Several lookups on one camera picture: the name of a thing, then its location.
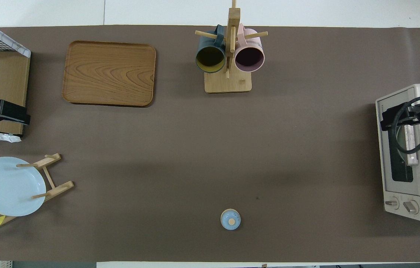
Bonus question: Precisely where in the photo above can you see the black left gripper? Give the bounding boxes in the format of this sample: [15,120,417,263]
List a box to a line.
[0,99,31,129]

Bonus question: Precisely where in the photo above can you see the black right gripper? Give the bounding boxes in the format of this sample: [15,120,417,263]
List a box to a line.
[380,98,420,131]

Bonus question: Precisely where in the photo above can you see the pink mug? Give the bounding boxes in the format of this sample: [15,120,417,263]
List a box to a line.
[234,23,266,73]

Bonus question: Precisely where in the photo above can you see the light blue plate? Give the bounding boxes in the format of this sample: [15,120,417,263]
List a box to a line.
[0,157,47,217]

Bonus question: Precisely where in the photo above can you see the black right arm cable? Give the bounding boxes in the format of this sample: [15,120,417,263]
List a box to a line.
[391,95,420,155]

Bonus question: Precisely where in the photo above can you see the wooden mug tree stand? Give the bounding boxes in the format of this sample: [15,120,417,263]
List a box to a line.
[195,0,269,93]

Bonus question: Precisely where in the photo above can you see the brown table mat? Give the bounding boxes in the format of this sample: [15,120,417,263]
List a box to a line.
[0,25,420,262]

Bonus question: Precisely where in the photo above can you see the wooden plate rack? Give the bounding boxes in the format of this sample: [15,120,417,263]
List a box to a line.
[0,153,74,226]

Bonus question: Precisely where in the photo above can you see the wooden serving tray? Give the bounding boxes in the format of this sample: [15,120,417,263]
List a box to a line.
[62,41,157,107]

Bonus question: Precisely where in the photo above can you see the white plaid cloth liner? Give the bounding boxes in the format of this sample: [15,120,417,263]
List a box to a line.
[0,14,32,143]

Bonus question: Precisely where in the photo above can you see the dark blue mug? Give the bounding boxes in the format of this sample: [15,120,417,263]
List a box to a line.
[195,25,227,74]

